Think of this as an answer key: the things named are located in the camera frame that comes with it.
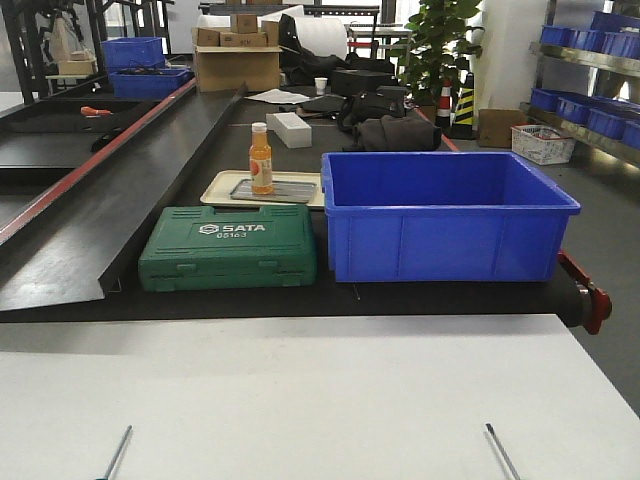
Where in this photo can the large blue plastic bin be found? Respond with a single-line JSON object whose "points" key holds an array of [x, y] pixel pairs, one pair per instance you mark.
{"points": [[442, 216]]}

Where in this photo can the green SATA tool case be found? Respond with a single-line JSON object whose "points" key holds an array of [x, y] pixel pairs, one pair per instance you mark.
{"points": [[199, 247]]}

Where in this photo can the orange juice bottle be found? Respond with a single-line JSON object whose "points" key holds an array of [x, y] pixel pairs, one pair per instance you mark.
{"points": [[260, 160]]}

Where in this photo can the green potted plant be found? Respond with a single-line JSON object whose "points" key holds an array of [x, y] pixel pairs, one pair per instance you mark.
{"points": [[438, 48]]}

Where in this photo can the red conveyor end bracket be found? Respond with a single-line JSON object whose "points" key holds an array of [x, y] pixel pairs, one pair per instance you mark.
{"points": [[598, 302]]}

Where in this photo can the brown cardboard box on floor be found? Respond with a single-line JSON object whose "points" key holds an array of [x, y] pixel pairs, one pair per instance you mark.
{"points": [[494, 127]]}

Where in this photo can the blue bin on conveyor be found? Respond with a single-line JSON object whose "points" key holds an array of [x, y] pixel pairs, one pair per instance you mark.
{"points": [[149, 84]]}

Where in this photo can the dark grey cloth bundle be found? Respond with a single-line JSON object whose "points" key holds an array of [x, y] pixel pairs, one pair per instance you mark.
{"points": [[392, 134]]}

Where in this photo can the cross screwdriver green handle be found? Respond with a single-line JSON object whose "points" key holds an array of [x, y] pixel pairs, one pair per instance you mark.
{"points": [[117, 454]]}

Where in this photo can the small grey metal tray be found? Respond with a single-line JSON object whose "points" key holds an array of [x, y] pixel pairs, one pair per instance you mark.
{"points": [[283, 191]]}

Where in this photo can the yellow black traffic cone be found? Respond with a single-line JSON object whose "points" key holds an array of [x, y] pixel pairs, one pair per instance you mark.
{"points": [[462, 124]]}

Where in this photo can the red white traffic cone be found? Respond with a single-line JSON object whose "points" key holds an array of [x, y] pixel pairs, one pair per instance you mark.
{"points": [[443, 111]]}

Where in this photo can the large cardboard box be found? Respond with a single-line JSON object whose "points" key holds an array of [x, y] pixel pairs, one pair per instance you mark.
{"points": [[224, 68]]}

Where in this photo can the beige plastic tray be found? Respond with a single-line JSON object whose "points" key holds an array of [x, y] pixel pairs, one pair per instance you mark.
{"points": [[219, 191]]}

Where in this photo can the white wire basket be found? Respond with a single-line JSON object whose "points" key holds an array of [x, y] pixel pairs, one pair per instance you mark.
{"points": [[541, 144]]}

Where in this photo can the white rectangular box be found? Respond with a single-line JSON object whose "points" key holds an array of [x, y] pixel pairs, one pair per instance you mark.
{"points": [[292, 130]]}

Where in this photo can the white paper cup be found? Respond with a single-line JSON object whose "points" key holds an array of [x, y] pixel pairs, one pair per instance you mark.
{"points": [[320, 85]]}

